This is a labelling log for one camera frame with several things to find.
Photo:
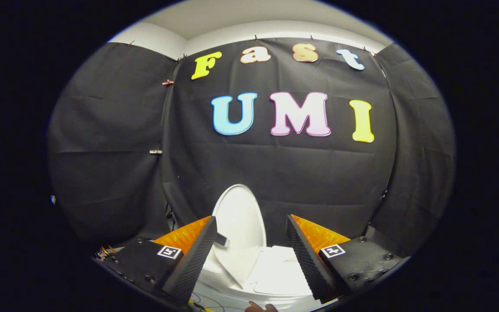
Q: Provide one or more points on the black backdrop cloth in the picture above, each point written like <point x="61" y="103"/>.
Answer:
<point x="275" y="164"/>

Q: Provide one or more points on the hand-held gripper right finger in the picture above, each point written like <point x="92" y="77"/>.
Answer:
<point x="306" y="260"/>

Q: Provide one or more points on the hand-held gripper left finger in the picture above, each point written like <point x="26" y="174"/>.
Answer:
<point x="197" y="260"/>

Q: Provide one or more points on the black lid lifter tab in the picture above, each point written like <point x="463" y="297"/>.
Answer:
<point x="221" y="241"/>

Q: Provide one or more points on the silver clip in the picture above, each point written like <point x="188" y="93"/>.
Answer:
<point x="155" y="151"/>

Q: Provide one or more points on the red clip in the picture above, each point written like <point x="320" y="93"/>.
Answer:
<point x="168" y="82"/>

